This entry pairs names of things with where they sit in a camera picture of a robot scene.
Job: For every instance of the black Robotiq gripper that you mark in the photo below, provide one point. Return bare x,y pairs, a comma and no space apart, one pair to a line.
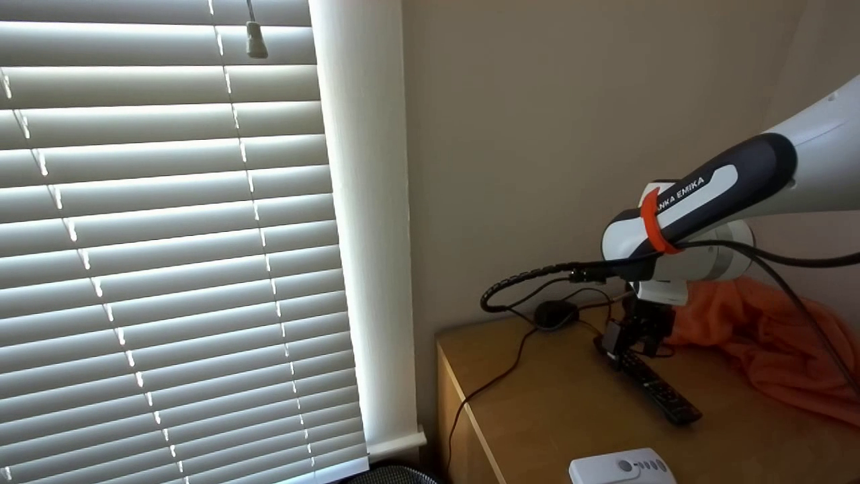
647,317

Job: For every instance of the white box device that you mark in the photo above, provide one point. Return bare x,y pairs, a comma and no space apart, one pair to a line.
622,466

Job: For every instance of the white horizontal window blinds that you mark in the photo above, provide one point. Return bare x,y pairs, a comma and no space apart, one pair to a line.
161,251

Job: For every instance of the black TV remote control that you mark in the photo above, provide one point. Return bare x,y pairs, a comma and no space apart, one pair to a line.
654,386

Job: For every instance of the black round bin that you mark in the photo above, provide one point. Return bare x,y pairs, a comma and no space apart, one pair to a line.
391,473

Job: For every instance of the small black round puck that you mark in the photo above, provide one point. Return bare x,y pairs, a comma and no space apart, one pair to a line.
555,312

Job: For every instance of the white window frame trim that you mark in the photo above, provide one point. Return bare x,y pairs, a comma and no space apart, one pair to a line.
366,224

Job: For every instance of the orange crumpled cloth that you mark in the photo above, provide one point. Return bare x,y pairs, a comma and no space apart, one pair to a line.
770,340

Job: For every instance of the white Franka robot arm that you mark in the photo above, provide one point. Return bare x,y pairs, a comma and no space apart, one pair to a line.
823,152

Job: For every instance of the light wooden dresser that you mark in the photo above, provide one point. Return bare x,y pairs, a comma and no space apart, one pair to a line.
537,419

